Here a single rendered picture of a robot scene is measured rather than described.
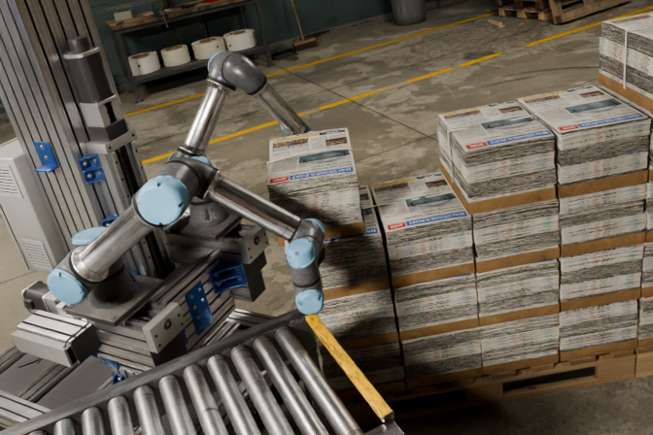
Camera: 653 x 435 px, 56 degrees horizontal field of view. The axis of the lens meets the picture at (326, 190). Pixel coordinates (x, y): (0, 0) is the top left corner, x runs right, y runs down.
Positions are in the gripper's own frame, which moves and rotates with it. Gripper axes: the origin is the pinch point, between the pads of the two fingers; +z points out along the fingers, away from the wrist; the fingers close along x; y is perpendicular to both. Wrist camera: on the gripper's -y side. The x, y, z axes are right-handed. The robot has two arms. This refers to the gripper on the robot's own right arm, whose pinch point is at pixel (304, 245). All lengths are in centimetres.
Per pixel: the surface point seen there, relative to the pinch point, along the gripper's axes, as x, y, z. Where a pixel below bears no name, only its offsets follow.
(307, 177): -5.0, 20.9, 4.9
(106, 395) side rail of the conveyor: 54, -5, -46
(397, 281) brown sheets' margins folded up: -28.2, -22.3, 3.2
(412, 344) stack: -30, -50, 3
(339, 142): -17.7, 21.2, 28.5
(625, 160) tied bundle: -105, 8, 2
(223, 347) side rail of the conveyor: 25.2, -5.3, -36.0
